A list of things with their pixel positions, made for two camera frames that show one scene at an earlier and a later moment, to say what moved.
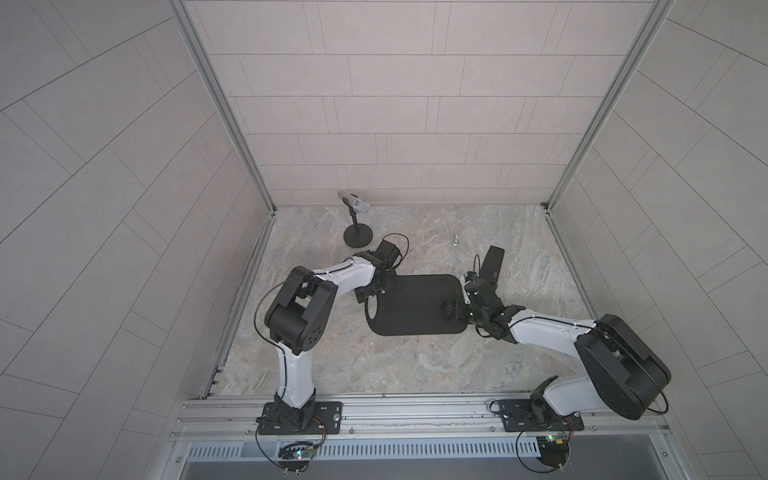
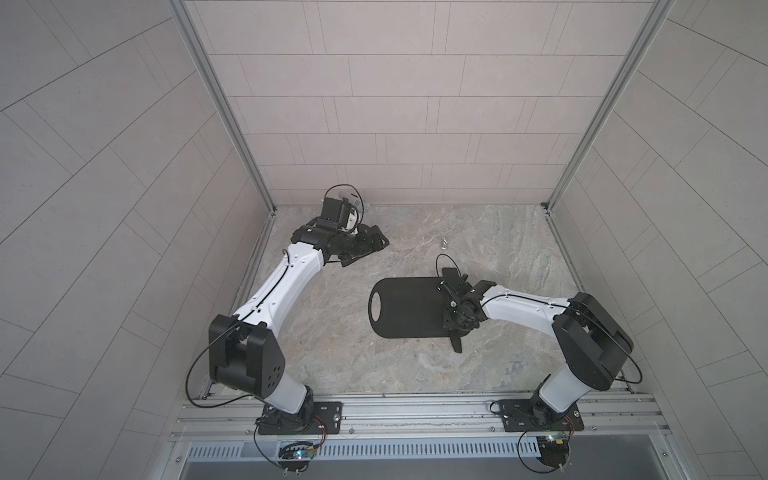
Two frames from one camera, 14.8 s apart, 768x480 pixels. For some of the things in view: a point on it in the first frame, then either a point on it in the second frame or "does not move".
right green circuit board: (554, 452) does not move
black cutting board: (413, 306) does not move
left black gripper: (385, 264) -> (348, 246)
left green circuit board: (295, 456) does not move
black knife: (492, 264) -> (456, 340)
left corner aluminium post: (194, 35) does not move
